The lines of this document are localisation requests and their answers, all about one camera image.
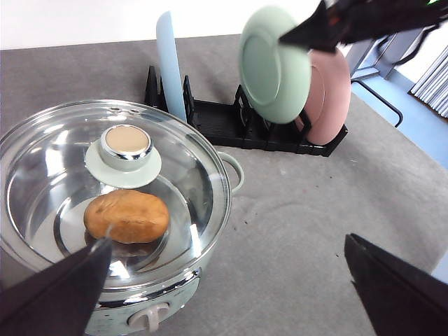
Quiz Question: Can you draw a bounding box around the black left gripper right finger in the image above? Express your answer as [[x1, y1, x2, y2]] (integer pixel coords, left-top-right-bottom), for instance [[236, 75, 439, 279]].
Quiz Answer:
[[344, 233, 448, 336]]

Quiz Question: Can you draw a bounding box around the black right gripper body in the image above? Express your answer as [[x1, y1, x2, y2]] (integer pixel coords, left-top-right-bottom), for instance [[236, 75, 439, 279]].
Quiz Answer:
[[323, 0, 448, 44]]

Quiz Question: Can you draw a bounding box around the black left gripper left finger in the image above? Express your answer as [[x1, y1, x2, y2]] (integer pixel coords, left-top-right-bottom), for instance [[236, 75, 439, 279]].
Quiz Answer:
[[0, 237, 113, 336]]

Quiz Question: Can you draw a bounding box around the green plate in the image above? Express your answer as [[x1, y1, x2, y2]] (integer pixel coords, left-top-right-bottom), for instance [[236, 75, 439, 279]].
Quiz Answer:
[[239, 6, 312, 125]]

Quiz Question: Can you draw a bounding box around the brown potato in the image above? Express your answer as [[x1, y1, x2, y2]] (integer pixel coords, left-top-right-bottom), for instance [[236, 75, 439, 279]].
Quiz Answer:
[[83, 190, 170, 244]]

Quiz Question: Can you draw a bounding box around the glass steamer lid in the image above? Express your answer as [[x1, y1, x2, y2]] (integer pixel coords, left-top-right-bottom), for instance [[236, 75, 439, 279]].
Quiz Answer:
[[0, 99, 232, 291]]

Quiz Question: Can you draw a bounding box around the pink plate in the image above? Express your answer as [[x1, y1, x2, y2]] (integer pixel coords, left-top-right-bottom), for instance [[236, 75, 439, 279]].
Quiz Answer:
[[304, 50, 351, 145]]

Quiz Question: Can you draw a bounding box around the green electric steamer pot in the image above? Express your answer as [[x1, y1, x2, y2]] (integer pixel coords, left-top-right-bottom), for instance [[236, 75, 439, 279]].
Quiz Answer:
[[0, 152, 244, 336]]

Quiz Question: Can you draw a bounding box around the blue plate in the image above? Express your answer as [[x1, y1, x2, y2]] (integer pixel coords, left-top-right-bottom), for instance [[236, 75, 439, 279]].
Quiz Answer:
[[156, 10, 187, 122]]

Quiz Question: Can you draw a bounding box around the white radiator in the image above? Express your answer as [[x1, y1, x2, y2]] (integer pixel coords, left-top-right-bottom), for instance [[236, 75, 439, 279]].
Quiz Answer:
[[408, 46, 448, 118]]

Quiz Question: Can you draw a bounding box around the black dish rack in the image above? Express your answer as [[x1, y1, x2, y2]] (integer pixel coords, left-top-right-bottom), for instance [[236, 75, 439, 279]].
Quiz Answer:
[[144, 66, 348, 156]]

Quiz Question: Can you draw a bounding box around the metal frame stand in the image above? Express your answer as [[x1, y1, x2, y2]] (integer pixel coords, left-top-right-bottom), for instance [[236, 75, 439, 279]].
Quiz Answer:
[[346, 29, 426, 127]]

